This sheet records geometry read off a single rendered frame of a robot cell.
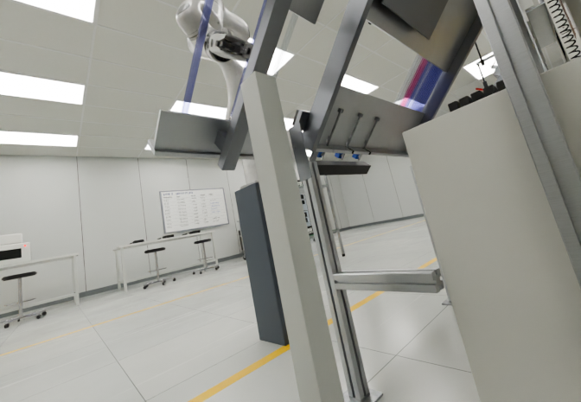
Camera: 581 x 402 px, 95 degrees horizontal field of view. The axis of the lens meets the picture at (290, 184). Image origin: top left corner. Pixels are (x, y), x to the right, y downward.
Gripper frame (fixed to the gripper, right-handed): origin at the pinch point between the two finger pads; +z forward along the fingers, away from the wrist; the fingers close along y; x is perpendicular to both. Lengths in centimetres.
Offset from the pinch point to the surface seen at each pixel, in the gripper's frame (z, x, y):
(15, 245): -424, 329, -65
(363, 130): 9, 12, 48
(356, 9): 12.1, -17.1, 19.7
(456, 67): 16, -21, 88
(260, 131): 18.1, 15.7, -5.6
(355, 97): 9.2, 2.5, 35.8
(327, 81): 9.2, 1.1, 20.2
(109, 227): -539, 393, 76
